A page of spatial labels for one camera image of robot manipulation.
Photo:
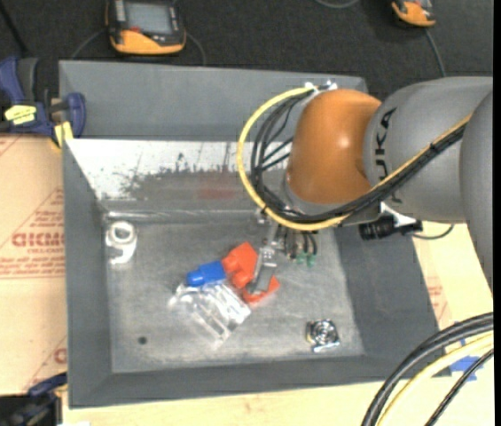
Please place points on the brown cardboard board with red print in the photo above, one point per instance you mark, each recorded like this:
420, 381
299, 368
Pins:
19, 309

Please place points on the grey metal bin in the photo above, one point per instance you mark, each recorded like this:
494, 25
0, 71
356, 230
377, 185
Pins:
166, 100

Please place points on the black cylinder on white bracket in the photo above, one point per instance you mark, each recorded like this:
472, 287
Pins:
376, 229

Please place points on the pale grey metal gripper finger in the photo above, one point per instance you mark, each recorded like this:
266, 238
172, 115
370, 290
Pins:
264, 275

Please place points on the red toy block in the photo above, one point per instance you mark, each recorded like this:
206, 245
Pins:
241, 262

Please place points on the square clear glass dish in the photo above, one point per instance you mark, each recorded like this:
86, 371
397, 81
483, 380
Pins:
322, 335

